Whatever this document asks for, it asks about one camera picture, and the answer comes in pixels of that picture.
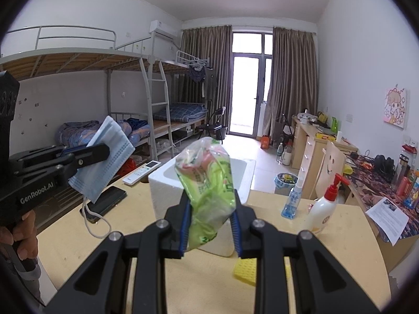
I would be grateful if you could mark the black folding chair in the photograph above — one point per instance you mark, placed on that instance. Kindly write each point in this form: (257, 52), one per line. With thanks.
(212, 121)

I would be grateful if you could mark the white plastic jug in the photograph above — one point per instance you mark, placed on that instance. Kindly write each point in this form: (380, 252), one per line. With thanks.
(287, 155)

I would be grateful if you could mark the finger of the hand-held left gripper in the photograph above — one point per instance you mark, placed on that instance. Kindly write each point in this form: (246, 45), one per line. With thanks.
(42, 152)
(91, 155)

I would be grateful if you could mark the cartoon wall poster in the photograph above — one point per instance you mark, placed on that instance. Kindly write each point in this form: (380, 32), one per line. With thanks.
(395, 108)

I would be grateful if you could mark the round trash bin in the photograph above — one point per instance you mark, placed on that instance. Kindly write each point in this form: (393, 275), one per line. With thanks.
(286, 183)

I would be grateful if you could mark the dark hanging clothes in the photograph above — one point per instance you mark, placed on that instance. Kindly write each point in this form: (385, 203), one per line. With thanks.
(199, 77)

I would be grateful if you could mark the blue face mask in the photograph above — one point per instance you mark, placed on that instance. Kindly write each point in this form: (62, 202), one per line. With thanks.
(108, 157)

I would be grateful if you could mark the printed paper sheet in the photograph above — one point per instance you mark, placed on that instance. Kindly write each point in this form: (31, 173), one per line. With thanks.
(389, 219)

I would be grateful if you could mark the group of toiletry bottles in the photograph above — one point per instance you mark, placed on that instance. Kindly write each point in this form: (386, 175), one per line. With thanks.
(407, 183)

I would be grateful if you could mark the black smartphone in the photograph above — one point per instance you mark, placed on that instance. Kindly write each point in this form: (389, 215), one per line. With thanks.
(111, 196)

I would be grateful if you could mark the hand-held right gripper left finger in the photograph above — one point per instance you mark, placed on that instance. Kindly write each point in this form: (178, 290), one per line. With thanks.
(185, 232)

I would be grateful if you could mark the red plastic bag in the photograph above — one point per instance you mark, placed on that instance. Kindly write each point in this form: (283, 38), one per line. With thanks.
(127, 167)

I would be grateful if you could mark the white foam box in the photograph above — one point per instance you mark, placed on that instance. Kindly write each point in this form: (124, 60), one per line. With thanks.
(163, 189)

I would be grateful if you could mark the white air conditioner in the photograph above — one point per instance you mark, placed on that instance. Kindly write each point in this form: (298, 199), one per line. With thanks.
(163, 29)

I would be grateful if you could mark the clear water bottle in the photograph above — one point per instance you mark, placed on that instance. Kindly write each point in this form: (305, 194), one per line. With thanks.
(279, 153)

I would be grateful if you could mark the wooden desk with mat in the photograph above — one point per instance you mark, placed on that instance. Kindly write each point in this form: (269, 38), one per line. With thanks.
(396, 252)

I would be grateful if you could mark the white remote control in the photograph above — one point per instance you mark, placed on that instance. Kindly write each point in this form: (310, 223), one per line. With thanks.
(140, 171)

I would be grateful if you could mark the brown curtain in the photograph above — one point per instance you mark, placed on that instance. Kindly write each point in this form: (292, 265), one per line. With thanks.
(291, 78)
(209, 49)

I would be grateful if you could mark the folded blue plaid quilt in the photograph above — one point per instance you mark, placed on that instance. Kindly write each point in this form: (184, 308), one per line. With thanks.
(181, 112)

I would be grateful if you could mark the yellow box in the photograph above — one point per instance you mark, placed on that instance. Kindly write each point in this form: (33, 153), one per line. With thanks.
(322, 117)

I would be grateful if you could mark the wooden smiley face chair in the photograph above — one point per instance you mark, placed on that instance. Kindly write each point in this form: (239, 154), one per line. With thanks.
(332, 163)

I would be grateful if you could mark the yellow sponge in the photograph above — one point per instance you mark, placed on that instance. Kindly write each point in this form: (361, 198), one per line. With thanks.
(245, 271)

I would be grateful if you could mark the person's left forearm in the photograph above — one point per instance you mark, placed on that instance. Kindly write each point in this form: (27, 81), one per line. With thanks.
(19, 279)

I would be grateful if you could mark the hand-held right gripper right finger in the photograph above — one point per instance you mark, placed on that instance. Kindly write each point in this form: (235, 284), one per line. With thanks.
(236, 232)

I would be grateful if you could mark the glass balcony door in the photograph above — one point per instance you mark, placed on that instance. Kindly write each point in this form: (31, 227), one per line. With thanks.
(250, 88)

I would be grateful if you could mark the white lotion pump bottle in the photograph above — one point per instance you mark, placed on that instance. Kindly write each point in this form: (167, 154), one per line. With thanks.
(322, 212)

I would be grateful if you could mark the wooden desk with drawers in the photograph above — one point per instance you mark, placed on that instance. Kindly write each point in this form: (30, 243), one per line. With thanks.
(306, 150)

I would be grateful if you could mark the green plastic snack bag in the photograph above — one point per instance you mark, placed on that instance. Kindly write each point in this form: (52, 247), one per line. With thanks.
(206, 183)

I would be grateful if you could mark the grey metal bunk bed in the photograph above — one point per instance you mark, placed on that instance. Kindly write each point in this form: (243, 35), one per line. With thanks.
(72, 59)
(183, 68)

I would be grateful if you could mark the person's left hand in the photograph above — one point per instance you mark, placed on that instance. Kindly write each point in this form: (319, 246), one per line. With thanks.
(29, 238)

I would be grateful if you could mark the blue spray bottle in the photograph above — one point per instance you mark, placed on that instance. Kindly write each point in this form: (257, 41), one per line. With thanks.
(293, 202)

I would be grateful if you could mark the black headphones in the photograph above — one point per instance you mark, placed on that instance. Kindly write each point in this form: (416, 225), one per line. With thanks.
(384, 163)

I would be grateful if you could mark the printed desk mat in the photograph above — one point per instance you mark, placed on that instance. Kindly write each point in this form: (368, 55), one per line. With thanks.
(370, 186)

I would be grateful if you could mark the orange bag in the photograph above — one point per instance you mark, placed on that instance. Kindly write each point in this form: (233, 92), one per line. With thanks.
(265, 142)

